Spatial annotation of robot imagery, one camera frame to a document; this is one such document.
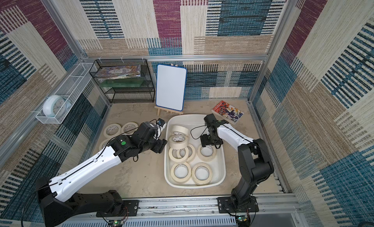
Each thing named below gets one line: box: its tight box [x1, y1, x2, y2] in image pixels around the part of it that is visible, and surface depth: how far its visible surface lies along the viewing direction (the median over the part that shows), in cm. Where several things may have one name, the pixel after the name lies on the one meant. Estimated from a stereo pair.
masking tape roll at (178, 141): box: [168, 134, 188, 150], surface depth 91 cm
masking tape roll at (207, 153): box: [197, 144, 217, 163], surface depth 91 cm
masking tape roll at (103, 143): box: [98, 138, 111, 152], surface depth 96 cm
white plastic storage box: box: [163, 113, 227, 189], surface depth 86 cm
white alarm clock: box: [42, 94, 72, 117], surface depth 65 cm
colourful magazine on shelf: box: [94, 64, 142, 80], surface depth 83 cm
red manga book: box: [211, 100, 244, 125], surface depth 114 cm
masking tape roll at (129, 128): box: [121, 121, 139, 135], surface depth 104 cm
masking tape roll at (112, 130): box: [103, 123, 122, 139], surface depth 104 cm
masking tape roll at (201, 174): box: [191, 162, 213, 186], surface depth 84 cm
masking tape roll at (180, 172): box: [170, 162, 192, 184], surface depth 85 cm
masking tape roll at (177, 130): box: [171, 125, 190, 136], surface depth 90 cm
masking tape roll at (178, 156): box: [168, 147, 189, 164], surface depth 87 cm
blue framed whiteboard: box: [155, 63, 188, 112], surface depth 101 cm
